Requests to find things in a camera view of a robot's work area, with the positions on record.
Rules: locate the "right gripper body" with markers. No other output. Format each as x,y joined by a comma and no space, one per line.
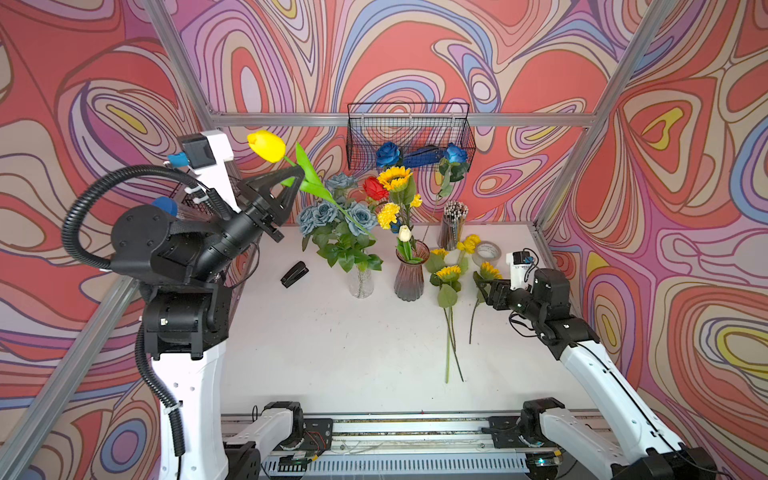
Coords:
521,301

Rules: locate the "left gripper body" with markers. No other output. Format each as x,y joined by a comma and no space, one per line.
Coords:
236,238

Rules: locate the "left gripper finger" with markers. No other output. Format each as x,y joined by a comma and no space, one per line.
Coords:
272,214
283,184

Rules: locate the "yellow tulip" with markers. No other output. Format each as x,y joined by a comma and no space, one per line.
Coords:
272,149

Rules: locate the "yellow sunflower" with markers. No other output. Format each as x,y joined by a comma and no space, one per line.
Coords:
483,278

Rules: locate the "yellow rose spray stem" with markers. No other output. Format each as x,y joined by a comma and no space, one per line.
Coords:
466,248

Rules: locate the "yellow carnation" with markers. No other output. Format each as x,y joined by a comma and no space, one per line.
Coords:
388,215

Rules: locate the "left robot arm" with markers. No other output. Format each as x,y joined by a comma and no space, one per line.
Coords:
178,351

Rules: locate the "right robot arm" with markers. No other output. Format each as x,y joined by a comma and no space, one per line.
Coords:
645,447

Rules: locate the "clear textured glass vase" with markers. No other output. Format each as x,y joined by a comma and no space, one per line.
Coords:
360,282

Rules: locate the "ribbed pink grey vase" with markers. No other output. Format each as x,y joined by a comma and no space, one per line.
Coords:
409,281

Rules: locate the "black stapler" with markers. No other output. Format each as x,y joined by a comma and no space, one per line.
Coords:
294,274

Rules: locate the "grey blue rose bunch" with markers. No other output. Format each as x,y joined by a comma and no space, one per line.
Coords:
341,228

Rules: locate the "grey tape roll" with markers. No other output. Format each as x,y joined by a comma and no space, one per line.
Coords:
486,252

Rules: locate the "blue capped pencil tube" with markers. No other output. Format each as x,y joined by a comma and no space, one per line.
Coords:
166,204

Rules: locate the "red rose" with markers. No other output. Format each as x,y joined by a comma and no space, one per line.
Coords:
375,190

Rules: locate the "left blue rose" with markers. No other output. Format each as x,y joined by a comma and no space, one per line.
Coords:
387,155

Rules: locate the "white tulip bud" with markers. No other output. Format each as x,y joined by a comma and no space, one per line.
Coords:
405,248

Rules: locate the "right blue rose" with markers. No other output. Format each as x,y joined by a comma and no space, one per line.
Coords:
452,168

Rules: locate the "blue object in basket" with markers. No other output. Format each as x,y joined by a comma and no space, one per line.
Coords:
424,156

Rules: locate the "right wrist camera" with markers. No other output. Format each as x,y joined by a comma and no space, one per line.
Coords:
520,264

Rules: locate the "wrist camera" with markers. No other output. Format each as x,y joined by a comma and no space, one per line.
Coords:
520,264
206,155

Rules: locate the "left black wire basket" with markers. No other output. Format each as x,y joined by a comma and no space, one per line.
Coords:
160,251

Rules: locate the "black wire basket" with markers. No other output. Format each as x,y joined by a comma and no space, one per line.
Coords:
410,125
160,251

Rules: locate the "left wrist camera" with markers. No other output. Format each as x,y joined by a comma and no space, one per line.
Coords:
206,155

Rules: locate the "back black wire basket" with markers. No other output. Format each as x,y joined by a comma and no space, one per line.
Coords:
410,125

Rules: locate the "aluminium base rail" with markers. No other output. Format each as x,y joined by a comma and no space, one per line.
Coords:
446,446

